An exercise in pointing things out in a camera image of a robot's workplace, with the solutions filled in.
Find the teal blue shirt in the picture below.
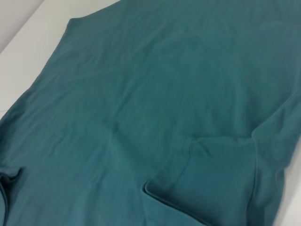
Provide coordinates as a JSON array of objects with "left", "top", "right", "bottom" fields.
[{"left": 0, "top": 0, "right": 301, "bottom": 226}]

